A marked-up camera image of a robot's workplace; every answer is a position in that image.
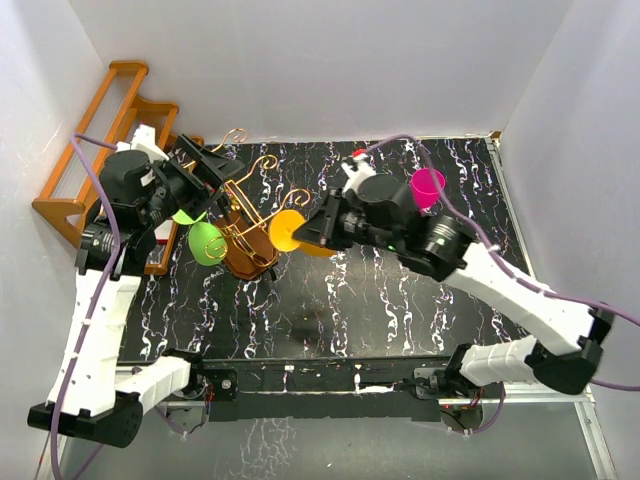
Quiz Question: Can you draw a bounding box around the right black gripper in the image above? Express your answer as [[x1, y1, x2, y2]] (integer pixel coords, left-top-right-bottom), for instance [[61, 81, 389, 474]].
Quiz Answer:
[[294, 188, 401, 254]]

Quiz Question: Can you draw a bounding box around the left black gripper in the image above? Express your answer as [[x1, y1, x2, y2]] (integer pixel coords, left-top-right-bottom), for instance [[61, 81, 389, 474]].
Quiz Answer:
[[140, 135, 244, 228]]

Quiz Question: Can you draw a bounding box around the orange wine glass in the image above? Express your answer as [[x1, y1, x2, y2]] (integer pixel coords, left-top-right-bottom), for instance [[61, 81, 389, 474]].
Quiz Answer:
[[268, 209, 339, 259]]

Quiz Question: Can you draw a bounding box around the green wine glass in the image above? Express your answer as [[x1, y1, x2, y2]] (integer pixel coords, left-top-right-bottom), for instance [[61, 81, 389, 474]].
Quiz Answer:
[[172, 210, 228, 266]]

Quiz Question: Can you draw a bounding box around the gold wire wine glass rack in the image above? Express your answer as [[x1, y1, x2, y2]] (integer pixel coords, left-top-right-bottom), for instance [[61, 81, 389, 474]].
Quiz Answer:
[[215, 154, 311, 281]]

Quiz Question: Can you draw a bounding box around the pink wine glass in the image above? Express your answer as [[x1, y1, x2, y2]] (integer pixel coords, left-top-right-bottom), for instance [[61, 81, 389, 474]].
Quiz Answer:
[[409, 168, 446, 210]]

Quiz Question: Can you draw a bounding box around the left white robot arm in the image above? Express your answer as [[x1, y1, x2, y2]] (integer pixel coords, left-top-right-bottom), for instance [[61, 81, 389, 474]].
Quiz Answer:
[[27, 125, 244, 448]]

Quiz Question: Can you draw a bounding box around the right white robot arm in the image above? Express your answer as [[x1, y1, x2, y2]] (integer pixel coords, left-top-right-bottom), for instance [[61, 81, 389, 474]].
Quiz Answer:
[[292, 153, 613, 397]]

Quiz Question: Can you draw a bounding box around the orange wooden shelf rack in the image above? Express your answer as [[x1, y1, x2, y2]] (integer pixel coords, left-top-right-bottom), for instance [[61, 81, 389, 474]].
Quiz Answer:
[[32, 60, 205, 276]]

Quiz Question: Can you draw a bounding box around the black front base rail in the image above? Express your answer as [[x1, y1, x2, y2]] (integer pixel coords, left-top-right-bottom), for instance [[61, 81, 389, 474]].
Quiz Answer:
[[149, 352, 506, 424]]

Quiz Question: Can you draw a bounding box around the aluminium frame rail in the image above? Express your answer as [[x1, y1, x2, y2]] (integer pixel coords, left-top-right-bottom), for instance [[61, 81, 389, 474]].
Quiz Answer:
[[59, 396, 616, 479]]

